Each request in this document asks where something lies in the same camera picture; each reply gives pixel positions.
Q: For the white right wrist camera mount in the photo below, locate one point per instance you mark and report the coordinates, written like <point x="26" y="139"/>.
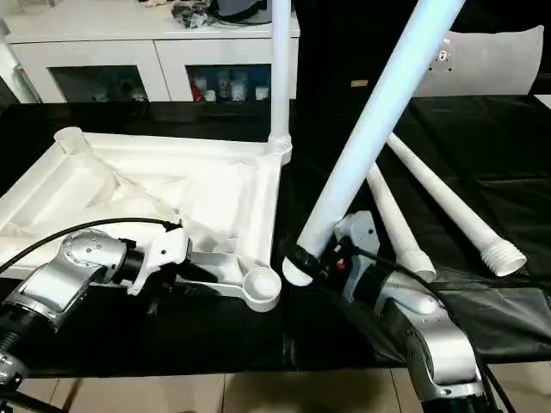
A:
<point x="361" y="228"/>

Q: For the black cabinet with gold label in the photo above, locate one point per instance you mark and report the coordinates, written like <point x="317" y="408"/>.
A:
<point x="336" y="43"/>

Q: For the round grey appliance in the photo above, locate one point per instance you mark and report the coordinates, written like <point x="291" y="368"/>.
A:
<point x="245" y="8"/>

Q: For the white plastic table leg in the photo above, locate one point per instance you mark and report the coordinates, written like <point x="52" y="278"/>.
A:
<point x="280" y="64"/>
<point x="387" y="99"/>
<point x="452" y="202"/>
<point x="396" y="223"/>

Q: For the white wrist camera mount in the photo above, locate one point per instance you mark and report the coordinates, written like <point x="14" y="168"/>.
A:
<point x="361" y="228"/>
<point x="165" y="249"/>

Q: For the white plastic table top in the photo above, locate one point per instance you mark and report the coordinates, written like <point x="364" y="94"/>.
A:
<point x="172" y="163"/>

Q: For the white sideboard with glass doors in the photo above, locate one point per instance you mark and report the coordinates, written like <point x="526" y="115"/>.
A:
<point x="129" y="47"/>

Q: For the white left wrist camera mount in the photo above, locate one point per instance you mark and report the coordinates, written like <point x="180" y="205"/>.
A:
<point x="165" y="249"/>

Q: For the grey cushion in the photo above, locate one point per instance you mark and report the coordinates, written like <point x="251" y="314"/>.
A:
<point x="495" y="60"/>

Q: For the black work mat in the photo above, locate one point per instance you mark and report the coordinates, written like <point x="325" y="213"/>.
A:
<point x="473" y="150"/>

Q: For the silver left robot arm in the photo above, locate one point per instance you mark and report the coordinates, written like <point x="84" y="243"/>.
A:
<point x="77" y="262"/>

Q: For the bag of black parts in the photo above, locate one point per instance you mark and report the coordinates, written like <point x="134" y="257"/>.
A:
<point x="193" y="15"/>

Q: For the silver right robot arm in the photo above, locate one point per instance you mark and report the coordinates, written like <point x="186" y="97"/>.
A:
<point x="435" y="340"/>

